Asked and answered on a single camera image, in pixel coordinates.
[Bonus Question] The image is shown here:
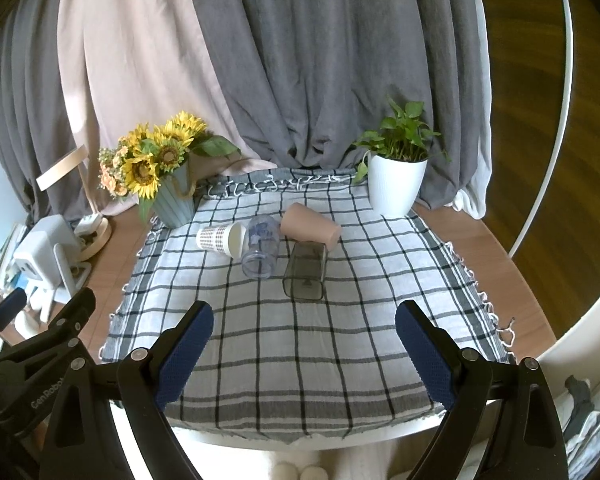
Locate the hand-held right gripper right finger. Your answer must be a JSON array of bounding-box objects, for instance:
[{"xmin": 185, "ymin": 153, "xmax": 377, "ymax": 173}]
[{"xmin": 395, "ymin": 300, "xmax": 570, "ymax": 480}]

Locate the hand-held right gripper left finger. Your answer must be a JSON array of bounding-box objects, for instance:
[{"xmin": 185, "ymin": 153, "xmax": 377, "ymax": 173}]
[{"xmin": 39, "ymin": 301, "xmax": 215, "ymax": 480}]

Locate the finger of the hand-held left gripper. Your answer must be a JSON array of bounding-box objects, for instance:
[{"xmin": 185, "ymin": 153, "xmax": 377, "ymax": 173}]
[
  {"xmin": 0, "ymin": 288, "xmax": 97, "ymax": 377},
  {"xmin": 0, "ymin": 288, "xmax": 28, "ymax": 346}
]

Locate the patterned white paper cup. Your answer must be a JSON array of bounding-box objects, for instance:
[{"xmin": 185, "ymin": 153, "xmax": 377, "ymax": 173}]
[{"xmin": 196, "ymin": 222, "xmax": 248, "ymax": 259}]

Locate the clear plastic cup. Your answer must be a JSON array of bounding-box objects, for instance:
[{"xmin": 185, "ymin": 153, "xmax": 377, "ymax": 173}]
[{"xmin": 241, "ymin": 214, "xmax": 281, "ymax": 281}]

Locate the grey transparent square cup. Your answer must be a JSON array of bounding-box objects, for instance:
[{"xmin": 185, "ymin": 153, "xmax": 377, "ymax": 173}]
[{"xmin": 282, "ymin": 241, "xmax": 328, "ymax": 303}]

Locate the pink plastic cup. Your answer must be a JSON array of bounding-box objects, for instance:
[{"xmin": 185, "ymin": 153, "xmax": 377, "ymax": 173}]
[{"xmin": 280, "ymin": 202, "xmax": 342, "ymax": 251}]

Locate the stack of books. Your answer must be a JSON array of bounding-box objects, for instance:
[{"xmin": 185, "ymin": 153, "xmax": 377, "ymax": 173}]
[{"xmin": 0, "ymin": 222, "xmax": 27, "ymax": 288}]

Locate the white boxy appliance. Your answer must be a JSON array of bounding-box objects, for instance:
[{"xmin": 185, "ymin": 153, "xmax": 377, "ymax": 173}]
[{"xmin": 12, "ymin": 215, "xmax": 88, "ymax": 321}]

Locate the grey white plaid cloth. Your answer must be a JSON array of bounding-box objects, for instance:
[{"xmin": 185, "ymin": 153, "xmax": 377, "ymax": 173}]
[{"xmin": 97, "ymin": 167, "xmax": 518, "ymax": 443}]

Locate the white power adapter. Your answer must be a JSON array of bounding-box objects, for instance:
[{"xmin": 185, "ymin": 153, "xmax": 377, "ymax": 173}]
[{"xmin": 75, "ymin": 213, "xmax": 104, "ymax": 237}]

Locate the blue-green ribbed vase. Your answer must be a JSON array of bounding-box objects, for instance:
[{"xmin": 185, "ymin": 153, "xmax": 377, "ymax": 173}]
[{"xmin": 150, "ymin": 160, "xmax": 198, "ymax": 228}]

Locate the wooden desk lamp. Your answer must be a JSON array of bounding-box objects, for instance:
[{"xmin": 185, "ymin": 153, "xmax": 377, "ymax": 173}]
[{"xmin": 36, "ymin": 144, "xmax": 113, "ymax": 262}]

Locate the sunflower bouquet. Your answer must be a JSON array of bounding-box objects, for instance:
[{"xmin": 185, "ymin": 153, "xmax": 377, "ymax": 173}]
[{"xmin": 97, "ymin": 110, "xmax": 241, "ymax": 221}]

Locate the white sheer curtain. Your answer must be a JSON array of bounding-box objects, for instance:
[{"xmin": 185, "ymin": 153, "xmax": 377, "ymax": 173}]
[{"xmin": 450, "ymin": 10, "xmax": 496, "ymax": 219}]

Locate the white ribbed plant pot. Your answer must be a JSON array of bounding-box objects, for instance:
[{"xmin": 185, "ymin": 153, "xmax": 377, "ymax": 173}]
[{"xmin": 367, "ymin": 155, "xmax": 428, "ymax": 218}]

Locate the grey white clothing pile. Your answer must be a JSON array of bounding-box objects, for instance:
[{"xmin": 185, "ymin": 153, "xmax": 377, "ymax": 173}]
[{"xmin": 562, "ymin": 375, "xmax": 600, "ymax": 480}]

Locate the green leafy plant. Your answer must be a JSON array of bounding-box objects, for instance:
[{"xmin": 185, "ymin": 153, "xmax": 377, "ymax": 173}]
[{"xmin": 350, "ymin": 97, "xmax": 451, "ymax": 183}]

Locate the beige curtain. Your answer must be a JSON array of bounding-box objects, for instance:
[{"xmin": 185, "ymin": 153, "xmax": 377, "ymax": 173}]
[{"xmin": 57, "ymin": 0, "xmax": 276, "ymax": 216}]

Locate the grey curtain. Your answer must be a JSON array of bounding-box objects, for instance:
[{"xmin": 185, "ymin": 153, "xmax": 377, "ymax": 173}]
[{"xmin": 0, "ymin": 0, "xmax": 491, "ymax": 223}]

